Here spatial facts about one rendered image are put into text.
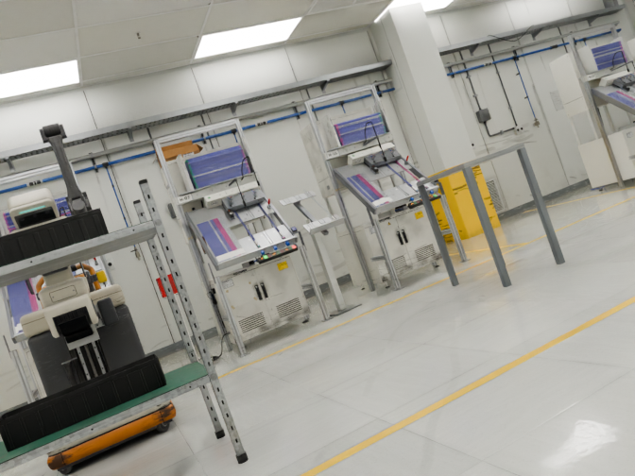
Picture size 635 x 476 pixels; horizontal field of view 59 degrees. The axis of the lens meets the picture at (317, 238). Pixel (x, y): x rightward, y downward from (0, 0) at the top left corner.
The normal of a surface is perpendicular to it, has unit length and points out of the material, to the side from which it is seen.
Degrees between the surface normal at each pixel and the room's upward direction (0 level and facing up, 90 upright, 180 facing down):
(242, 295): 90
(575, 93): 90
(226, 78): 90
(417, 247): 90
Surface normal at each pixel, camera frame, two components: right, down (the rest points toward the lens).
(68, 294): 0.37, 0.03
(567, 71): -0.87, 0.32
